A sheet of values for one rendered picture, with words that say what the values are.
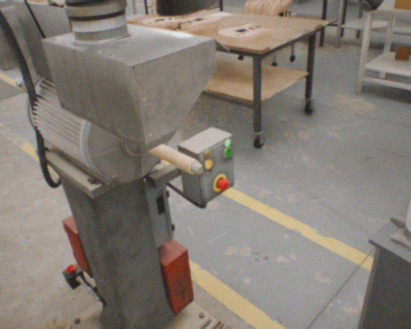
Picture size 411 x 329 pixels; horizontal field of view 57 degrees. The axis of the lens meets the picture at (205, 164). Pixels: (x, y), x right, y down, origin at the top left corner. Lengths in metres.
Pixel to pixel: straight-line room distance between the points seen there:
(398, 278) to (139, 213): 0.94
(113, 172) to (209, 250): 1.50
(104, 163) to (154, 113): 0.36
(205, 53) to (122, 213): 0.73
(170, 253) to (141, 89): 1.03
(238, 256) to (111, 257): 1.17
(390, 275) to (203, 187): 0.77
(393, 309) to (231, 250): 1.06
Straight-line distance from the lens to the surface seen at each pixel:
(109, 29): 0.72
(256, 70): 3.08
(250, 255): 2.35
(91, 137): 0.91
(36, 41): 1.09
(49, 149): 1.31
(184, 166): 0.81
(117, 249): 1.31
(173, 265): 1.52
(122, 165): 0.97
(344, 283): 2.27
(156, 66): 0.59
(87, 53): 0.67
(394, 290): 1.60
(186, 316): 1.72
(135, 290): 1.48
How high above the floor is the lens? 1.68
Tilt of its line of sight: 32 degrees down
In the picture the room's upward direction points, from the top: 5 degrees counter-clockwise
